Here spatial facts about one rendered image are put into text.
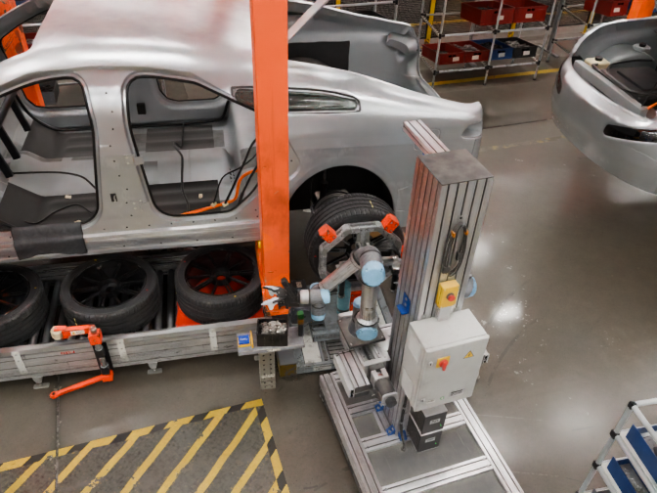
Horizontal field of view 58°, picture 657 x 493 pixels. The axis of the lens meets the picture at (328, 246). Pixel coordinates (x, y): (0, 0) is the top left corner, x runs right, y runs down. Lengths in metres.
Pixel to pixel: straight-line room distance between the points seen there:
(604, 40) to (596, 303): 2.62
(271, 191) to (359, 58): 2.50
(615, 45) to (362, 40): 2.55
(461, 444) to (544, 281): 2.03
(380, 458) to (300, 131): 2.03
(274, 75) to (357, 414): 2.09
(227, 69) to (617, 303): 3.62
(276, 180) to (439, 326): 1.18
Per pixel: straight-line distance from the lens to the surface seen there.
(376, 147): 3.94
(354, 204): 3.82
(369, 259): 2.95
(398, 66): 5.67
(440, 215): 2.60
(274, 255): 3.61
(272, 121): 3.12
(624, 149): 5.36
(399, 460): 3.72
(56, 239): 4.23
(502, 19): 8.58
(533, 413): 4.40
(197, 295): 4.17
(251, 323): 4.11
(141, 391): 4.35
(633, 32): 6.75
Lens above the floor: 3.35
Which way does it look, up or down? 39 degrees down
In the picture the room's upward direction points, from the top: 3 degrees clockwise
